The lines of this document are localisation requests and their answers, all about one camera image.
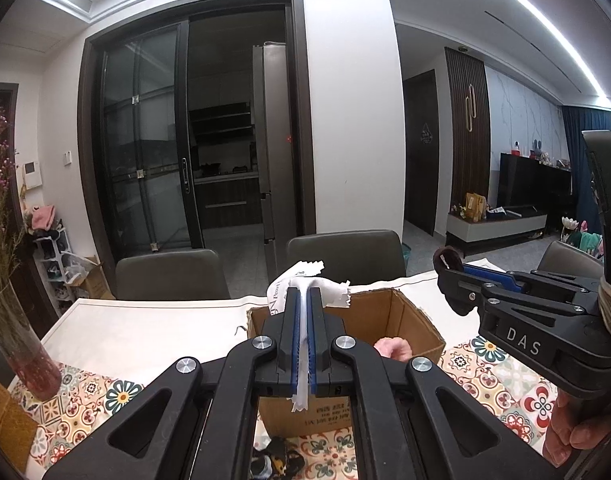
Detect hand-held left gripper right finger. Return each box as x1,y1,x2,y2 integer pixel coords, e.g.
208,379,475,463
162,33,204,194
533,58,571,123
308,286,563,480

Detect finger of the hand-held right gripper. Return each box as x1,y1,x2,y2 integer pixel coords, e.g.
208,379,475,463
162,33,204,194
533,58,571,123
438,267,599,317
460,264,602,293

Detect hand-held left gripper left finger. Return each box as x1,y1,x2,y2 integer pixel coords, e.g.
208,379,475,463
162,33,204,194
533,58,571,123
43,285,302,480

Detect black hair tie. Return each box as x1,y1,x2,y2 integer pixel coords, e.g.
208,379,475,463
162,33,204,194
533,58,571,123
433,247,465,275

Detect white paper packet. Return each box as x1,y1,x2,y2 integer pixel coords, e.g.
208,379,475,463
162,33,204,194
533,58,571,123
266,260,353,413

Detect brown cardboard box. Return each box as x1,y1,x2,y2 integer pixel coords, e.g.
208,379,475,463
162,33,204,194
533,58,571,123
248,287,446,436

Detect dusty pink fleece cloth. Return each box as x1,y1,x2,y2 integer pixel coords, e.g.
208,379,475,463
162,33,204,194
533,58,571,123
374,336,412,361

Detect person's right hand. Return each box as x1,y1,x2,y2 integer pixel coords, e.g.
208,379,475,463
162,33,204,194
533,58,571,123
543,387,611,467

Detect white television cabinet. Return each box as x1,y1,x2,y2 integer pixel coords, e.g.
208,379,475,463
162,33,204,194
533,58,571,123
445,205,549,247

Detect yellow paper bag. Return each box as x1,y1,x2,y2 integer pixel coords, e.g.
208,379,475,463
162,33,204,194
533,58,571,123
465,192,487,221

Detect grey dining chair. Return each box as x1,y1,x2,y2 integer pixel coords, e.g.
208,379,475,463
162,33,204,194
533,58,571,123
286,230,407,281
535,241,606,281
116,249,231,301

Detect black television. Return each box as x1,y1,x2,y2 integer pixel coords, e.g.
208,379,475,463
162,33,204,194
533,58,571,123
498,152,573,211

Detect clothes on drying rack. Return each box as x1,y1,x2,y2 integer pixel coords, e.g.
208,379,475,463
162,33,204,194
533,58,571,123
560,215,606,262

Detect dark room door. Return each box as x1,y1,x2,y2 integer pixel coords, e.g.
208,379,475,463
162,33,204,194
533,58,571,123
403,72,455,237

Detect blue curtain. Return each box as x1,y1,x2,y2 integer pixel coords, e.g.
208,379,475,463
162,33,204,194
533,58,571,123
560,105,611,234

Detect kitchen counter cabinet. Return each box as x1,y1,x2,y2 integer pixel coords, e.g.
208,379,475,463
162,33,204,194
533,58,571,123
193,170,264,231

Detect colourful tile-pattern table runner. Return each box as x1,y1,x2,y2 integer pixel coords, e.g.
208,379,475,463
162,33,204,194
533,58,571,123
8,335,561,480

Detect silver refrigerator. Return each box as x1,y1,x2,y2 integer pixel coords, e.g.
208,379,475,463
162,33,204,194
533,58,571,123
252,42,300,261

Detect cardboard box on floor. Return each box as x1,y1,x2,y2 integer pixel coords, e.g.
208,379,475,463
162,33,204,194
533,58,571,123
68,257,115,301

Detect white shoe rack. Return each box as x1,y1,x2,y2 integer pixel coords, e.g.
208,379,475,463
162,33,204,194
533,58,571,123
33,230,77,302

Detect ceiling light strip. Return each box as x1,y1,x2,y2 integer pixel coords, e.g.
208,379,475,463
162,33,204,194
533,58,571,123
443,0,609,98

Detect dark sliding glass door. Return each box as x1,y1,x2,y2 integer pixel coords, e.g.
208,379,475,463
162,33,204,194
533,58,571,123
78,0,316,281

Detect glass vase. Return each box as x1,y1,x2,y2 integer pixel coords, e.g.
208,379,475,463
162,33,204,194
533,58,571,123
0,280,62,402

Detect pink hat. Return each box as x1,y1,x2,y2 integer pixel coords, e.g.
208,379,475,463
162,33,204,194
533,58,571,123
30,205,57,232

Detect slatted wood wall panel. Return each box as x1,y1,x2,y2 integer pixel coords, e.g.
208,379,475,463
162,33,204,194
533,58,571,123
445,47,492,204

